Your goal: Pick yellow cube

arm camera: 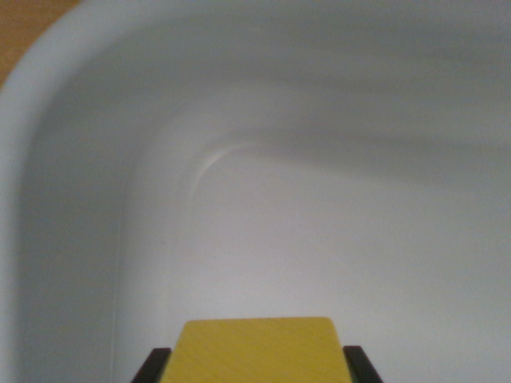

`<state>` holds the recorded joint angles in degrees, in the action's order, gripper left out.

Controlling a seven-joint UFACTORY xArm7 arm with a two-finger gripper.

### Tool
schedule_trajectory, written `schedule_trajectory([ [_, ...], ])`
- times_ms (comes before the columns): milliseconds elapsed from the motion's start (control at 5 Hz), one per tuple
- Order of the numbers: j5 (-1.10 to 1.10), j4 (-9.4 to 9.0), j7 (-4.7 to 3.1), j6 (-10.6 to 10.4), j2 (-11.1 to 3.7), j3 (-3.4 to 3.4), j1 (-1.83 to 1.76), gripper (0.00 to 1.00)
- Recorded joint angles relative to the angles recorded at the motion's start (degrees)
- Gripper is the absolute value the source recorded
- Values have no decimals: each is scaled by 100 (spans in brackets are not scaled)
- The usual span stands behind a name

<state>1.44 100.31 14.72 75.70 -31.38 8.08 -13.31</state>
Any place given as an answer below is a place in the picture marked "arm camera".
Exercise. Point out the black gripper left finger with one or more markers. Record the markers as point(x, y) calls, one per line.
point(151, 367)

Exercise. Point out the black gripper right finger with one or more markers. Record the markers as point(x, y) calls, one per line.
point(361, 365)

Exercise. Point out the yellow cube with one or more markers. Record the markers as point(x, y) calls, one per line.
point(255, 351)

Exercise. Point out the white plastic bin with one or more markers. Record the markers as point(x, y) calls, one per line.
point(279, 179)

